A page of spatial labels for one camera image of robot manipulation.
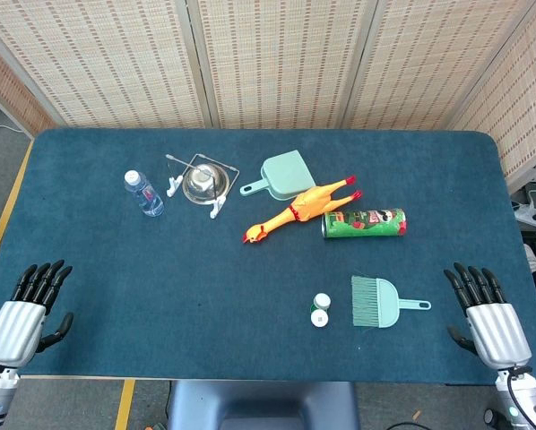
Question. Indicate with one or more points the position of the clear plastic water bottle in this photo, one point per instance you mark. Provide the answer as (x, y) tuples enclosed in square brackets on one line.
[(144, 195)]

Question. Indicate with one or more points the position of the white power strip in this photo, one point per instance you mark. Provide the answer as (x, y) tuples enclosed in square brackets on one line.
[(525, 215)]

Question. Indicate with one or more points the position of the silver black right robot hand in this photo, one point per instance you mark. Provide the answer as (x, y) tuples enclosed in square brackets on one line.
[(496, 331)]

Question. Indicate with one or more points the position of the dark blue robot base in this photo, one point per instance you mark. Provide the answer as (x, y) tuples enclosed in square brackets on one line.
[(263, 403)]

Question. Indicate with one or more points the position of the bamboo screen panel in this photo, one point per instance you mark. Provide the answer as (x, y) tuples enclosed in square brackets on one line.
[(281, 58), (519, 112), (8, 89), (429, 58), (115, 58)]

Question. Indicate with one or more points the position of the white bottle cap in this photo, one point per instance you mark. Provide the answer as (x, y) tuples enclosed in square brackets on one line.
[(320, 318), (322, 301)]

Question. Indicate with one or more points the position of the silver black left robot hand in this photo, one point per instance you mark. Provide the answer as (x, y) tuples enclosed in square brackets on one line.
[(17, 329)]

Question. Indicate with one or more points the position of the mint green dustpan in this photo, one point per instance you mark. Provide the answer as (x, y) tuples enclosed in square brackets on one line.
[(286, 172)]

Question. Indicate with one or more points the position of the stainless steel bowl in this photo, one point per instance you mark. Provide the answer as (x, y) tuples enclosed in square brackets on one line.
[(201, 188)]

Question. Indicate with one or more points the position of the blue table cloth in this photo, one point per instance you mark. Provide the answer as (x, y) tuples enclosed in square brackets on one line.
[(160, 291)]

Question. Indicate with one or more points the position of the green Pringles can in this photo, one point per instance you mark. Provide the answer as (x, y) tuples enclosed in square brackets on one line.
[(362, 223)]

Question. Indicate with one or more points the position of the yellow rubber chicken toy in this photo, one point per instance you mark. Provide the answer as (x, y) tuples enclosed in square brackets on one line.
[(313, 201)]

